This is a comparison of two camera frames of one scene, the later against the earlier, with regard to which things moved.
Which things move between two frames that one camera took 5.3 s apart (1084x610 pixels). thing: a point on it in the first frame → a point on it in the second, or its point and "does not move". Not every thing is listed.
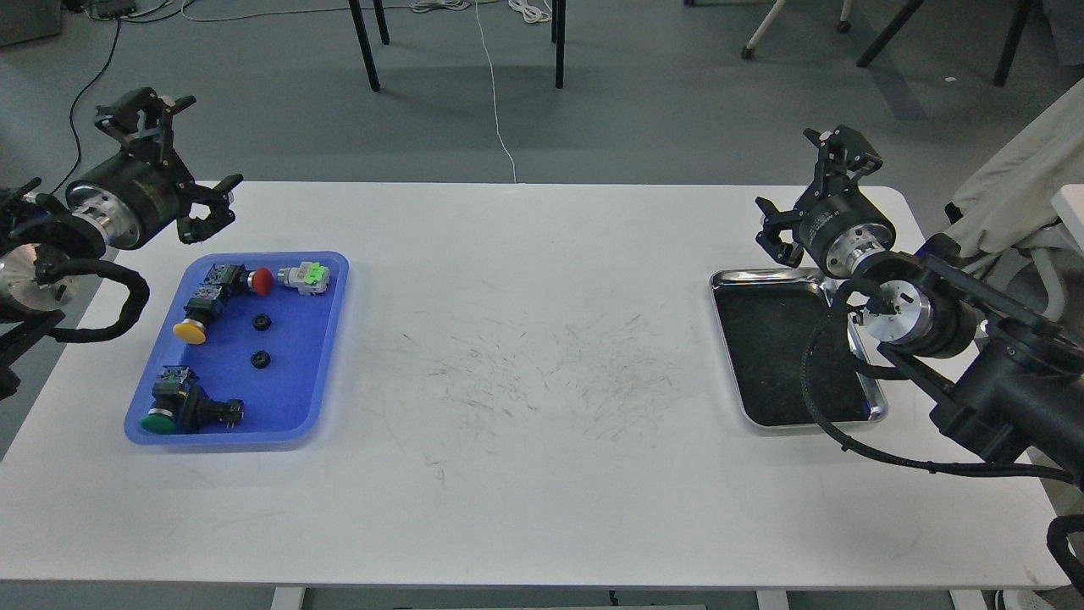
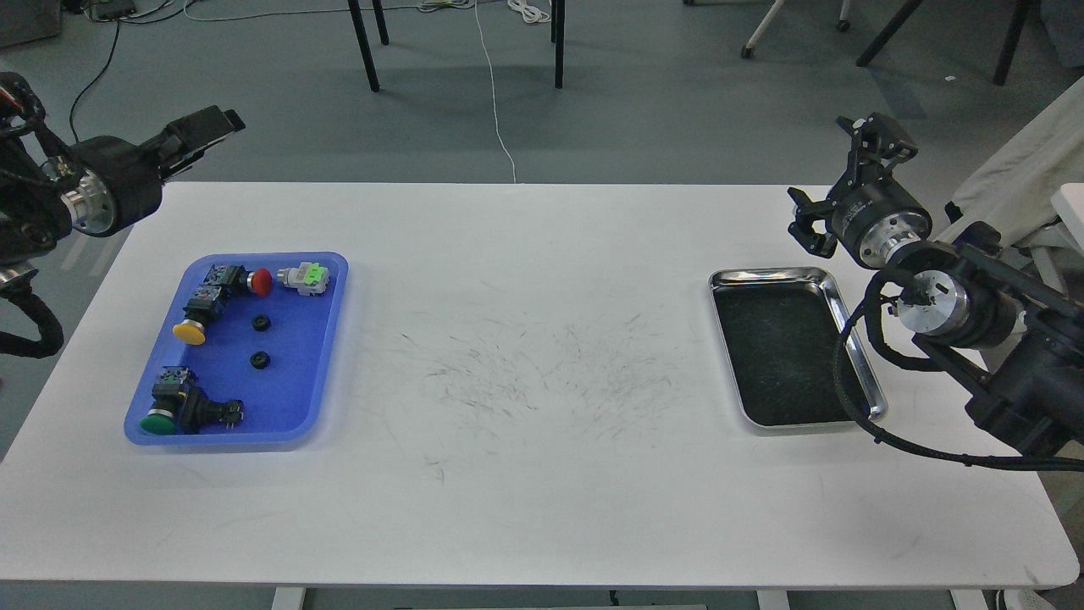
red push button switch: [235, 277] does not move
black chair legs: [558, 30] does not move
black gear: [262, 323] does not move
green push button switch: [180, 405] does not move
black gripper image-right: [842, 230] → [874, 216]
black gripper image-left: [131, 197] → [121, 183]
